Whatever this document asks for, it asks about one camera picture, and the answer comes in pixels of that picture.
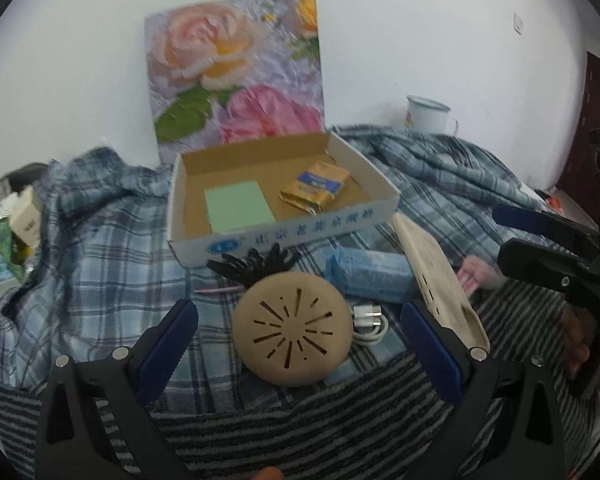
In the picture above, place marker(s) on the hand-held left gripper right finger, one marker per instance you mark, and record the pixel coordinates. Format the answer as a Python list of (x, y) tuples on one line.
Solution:
[(432, 355)]

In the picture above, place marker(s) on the person's right hand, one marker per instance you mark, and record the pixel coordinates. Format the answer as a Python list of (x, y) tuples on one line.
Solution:
[(574, 340)]

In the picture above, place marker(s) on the small white carton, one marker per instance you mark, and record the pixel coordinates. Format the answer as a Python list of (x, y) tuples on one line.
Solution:
[(25, 217)]

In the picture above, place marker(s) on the black hair claw clip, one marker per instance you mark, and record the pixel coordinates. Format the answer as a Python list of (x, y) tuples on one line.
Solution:
[(255, 262)]

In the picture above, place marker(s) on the beige phone case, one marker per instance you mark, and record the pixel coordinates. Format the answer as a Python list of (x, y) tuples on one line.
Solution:
[(439, 280)]

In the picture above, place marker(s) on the white cardboard box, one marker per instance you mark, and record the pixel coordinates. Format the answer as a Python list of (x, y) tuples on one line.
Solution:
[(300, 232)]

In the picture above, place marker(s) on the dark wooden cabinet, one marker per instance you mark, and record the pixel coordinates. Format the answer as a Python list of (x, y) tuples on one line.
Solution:
[(597, 105)]

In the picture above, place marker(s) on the white enamel mug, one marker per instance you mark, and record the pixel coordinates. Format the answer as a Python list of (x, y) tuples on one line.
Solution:
[(424, 112)]

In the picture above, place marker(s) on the blue plaid blanket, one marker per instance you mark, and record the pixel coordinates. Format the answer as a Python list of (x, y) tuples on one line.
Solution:
[(105, 270)]

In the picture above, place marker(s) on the white wall switch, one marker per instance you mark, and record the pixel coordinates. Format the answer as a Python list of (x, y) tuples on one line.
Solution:
[(518, 23)]

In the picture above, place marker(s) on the yellow and blue packet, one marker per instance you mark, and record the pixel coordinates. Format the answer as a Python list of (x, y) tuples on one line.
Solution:
[(315, 185)]

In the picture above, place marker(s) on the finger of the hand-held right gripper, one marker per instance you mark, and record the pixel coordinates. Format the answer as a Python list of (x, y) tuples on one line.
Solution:
[(524, 220), (544, 267)]

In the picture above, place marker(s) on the small orange packet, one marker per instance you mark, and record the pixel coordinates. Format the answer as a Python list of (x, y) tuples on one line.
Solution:
[(554, 203)]

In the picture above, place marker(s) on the grey striped cloth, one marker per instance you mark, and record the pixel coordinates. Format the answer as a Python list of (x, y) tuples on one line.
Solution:
[(280, 425)]

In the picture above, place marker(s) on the green note pad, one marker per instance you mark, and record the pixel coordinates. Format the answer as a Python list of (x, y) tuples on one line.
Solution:
[(235, 205)]

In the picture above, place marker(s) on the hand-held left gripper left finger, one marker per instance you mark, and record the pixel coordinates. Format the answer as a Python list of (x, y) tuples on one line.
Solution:
[(167, 350)]

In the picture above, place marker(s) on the thin pink stick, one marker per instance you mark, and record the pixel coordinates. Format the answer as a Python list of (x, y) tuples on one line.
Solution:
[(220, 290)]

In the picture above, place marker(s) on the blue tissue pack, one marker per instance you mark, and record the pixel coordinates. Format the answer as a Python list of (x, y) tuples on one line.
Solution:
[(369, 272)]

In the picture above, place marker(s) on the dark grey bag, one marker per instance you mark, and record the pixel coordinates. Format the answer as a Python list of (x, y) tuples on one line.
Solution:
[(22, 175)]

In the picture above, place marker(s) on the flower painting poster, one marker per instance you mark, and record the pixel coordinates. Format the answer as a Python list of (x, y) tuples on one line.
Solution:
[(230, 70)]

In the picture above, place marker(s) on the pink fluffy hair clip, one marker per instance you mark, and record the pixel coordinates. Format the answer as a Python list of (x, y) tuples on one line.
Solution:
[(477, 270)]

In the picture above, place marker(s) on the round beige slotted cushion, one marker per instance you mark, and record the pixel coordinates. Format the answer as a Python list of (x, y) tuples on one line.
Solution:
[(292, 330)]

